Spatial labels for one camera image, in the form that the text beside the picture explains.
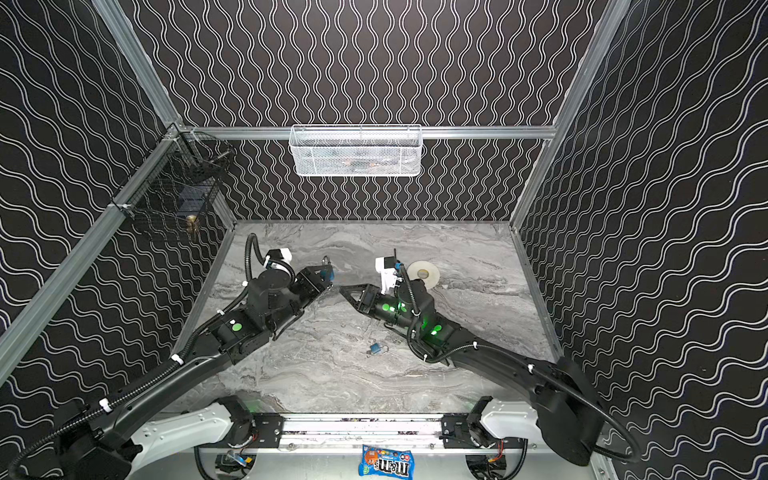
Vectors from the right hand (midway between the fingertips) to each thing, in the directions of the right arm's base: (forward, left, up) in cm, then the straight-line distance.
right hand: (341, 293), depth 70 cm
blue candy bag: (-30, -10, -25) cm, 40 cm away
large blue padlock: (+5, +4, +2) cm, 6 cm away
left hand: (+4, +1, +3) cm, 5 cm away
